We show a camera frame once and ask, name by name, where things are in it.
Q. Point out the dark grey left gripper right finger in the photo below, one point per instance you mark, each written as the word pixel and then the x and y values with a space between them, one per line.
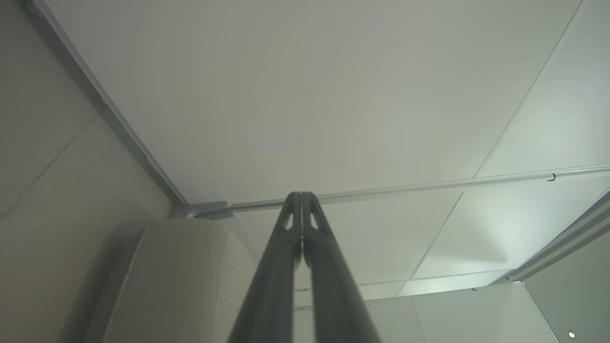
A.
pixel 333 295

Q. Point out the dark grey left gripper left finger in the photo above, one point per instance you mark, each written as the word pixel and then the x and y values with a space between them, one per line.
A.
pixel 271 286

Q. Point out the grey fabric sofa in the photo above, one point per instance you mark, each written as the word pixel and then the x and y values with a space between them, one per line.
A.
pixel 181 286

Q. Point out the long aluminium frame rail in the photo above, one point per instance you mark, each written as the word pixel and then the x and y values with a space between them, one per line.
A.
pixel 405 187

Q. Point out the wide aluminium frame rail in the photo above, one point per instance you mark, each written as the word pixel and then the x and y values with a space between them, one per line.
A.
pixel 562 243

